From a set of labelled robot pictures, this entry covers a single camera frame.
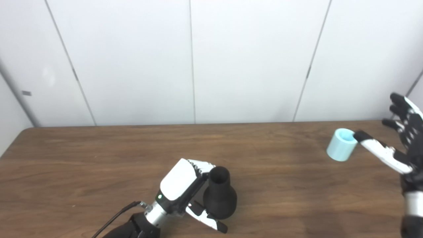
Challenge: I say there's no light-blue hose piece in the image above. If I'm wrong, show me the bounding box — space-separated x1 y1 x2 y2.
327 128 358 162

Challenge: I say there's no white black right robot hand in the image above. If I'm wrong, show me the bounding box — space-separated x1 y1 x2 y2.
353 93 423 192

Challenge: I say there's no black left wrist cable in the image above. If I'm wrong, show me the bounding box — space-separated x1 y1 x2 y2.
91 201 149 238

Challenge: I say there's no black flared nozzle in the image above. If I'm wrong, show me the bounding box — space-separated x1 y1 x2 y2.
203 166 238 220

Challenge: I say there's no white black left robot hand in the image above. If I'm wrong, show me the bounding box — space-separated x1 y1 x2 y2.
155 158 228 234

